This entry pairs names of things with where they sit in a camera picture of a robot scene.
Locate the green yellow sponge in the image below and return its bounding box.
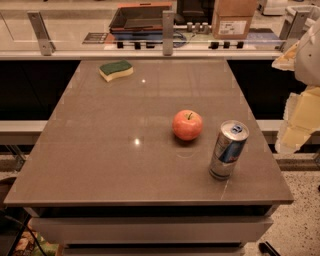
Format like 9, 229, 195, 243
99, 60, 133, 82

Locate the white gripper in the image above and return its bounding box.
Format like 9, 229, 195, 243
272, 18, 320, 154

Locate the red apple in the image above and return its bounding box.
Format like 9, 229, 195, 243
172, 110, 203, 141

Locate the dark open tray box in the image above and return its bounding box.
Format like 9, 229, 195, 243
109, 2, 172, 32

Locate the right metal glass bracket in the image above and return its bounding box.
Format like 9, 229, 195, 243
279, 9, 309, 52

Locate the cardboard box with label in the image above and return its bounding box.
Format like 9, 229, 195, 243
212, 0, 257, 39

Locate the left metal glass bracket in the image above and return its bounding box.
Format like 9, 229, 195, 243
27, 11, 55, 56

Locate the grey table drawer front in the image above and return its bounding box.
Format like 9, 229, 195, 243
31, 216, 273, 244

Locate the silver blue redbull can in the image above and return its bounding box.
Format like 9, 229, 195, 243
209, 120, 249, 180

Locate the black object on floor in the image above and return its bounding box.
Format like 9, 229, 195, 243
258, 241, 281, 256

